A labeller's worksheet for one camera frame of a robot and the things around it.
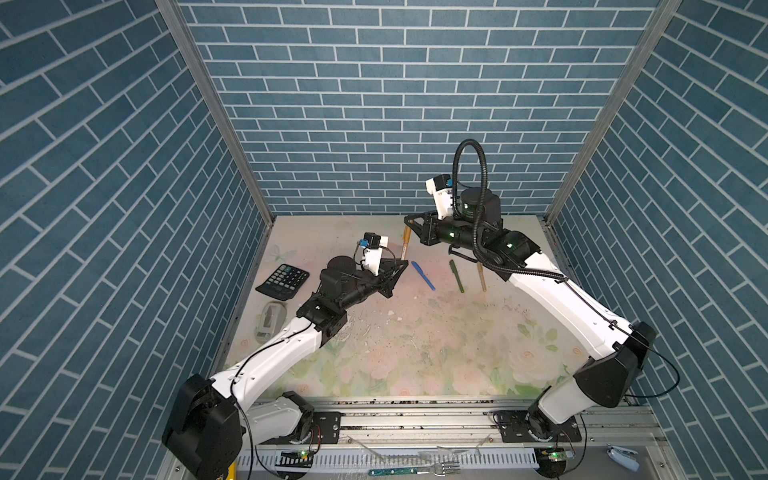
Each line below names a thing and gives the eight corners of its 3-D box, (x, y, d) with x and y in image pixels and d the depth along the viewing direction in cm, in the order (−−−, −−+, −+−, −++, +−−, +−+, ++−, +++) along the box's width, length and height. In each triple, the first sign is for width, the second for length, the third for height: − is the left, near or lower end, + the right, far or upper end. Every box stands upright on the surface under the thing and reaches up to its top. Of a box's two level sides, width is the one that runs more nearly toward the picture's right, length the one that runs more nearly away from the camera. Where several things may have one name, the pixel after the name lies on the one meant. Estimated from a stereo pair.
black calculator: (259, 290, 100) (256, 287, 99) (281, 265, 108) (279, 261, 106) (289, 303, 97) (287, 300, 96) (309, 276, 105) (308, 272, 103)
